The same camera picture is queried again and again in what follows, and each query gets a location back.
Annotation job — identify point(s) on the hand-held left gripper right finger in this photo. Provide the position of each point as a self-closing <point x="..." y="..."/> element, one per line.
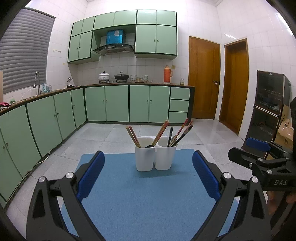
<point x="205" y="176"/>

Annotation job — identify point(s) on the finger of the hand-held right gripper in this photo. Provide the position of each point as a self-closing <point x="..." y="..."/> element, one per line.
<point x="257" y="143"/>
<point x="242" y="157"/>

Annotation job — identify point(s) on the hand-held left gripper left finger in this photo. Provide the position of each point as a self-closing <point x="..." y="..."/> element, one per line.
<point x="92" y="171"/>

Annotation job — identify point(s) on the black chopstick silver band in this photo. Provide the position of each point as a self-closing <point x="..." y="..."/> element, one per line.
<point x="185" y="134"/>
<point x="170" y="136"/>

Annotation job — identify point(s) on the red patterned chopstick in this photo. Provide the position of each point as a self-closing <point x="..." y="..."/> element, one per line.
<point x="160" y="132"/>
<point x="180" y="129"/>
<point x="186" y="128"/>

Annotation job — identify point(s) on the plain bamboo chopstick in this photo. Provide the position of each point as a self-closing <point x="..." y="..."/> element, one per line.
<point x="132" y="136"/>
<point x="135" y="136"/>

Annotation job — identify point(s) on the white two-compartment utensil holder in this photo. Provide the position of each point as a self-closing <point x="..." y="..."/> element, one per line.
<point x="148" y="157"/>

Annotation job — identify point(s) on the person's right hand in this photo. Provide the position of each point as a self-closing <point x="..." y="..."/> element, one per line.
<point x="271" y="201"/>

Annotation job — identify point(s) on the cardboard box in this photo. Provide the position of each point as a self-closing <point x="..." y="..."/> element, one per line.
<point x="285" y="136"/>

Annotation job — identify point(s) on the black glass-front cabinet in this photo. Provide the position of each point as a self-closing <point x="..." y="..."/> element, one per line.
<point x="268" y="92"/>

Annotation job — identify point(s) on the plain wooden door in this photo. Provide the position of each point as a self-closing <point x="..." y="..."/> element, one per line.
<point x="233" y="92"/>

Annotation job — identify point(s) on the blue table mat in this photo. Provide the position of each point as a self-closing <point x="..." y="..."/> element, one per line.
<point x="143" y="197"/>

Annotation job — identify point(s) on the green lower kitchen cabinets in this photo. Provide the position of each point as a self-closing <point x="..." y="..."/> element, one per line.
<point x="115" y="104"/>

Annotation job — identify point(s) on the green kitchen cabinets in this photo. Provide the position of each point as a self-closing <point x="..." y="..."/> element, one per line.
<point x="157" y="39"/>
<point x="115" y="104"/>

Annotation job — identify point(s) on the plastic bottle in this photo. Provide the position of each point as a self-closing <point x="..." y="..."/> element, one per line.
<point x="47" y="88"/>

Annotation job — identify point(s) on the white cooking pot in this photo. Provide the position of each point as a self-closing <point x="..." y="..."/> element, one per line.
<point x="103" y="77"/>

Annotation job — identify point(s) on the black wok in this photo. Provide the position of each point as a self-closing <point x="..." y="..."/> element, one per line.
<point x="121" y="76"/>

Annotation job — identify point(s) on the metal kitchen faucet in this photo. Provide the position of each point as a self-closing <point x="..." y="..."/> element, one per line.
<point x="38" y="85"/>

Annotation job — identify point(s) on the patterned bowl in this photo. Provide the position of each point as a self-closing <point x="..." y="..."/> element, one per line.
<point x="145" y="78"/>

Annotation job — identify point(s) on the orange thermos flask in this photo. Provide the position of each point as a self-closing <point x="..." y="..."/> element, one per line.
<point x="167" y="75"/>

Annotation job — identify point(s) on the red cloth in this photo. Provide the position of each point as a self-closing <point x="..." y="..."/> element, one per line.
<point x="4" y="105"/>

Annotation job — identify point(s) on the black range hood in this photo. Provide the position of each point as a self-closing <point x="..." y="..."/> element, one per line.
<point x="113" y="49"/>

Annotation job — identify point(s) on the cardboard sheet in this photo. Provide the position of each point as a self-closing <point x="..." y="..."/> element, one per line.
<point x="1" y="83"/>

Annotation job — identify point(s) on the blue hood cover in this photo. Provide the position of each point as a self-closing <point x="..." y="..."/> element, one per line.
<point x="115" y="36"/>

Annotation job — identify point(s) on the grey window blind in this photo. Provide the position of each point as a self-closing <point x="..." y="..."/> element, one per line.
<point x="23" y="51"/>

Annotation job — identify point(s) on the green upper kitchen cabinets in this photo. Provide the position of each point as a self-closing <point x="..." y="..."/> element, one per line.
<point x="157" y="39"/>

